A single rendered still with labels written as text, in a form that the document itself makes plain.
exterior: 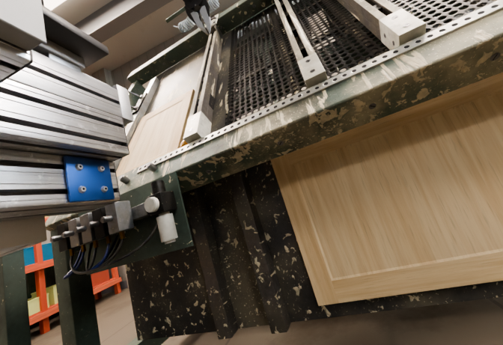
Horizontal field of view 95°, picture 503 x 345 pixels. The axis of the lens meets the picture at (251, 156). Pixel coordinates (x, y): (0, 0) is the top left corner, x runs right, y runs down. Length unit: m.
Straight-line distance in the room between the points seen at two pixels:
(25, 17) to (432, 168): 0.93
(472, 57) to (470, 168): 0.33
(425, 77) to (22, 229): 0.86
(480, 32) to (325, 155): 0.47
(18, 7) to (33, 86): 0.15
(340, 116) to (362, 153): 0.23
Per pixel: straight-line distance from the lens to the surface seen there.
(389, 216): 0.87
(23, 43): 0.40
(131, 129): 1.42
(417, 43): 0.74
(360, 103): 0.66
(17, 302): 1.24
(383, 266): 0.90
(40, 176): 0.50
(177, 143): 0.98
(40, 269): 3.88
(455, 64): 0.72
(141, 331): 1.44
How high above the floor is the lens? 0.63
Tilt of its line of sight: 12 degrees up
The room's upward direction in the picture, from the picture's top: 17 degrees counter-clockwise
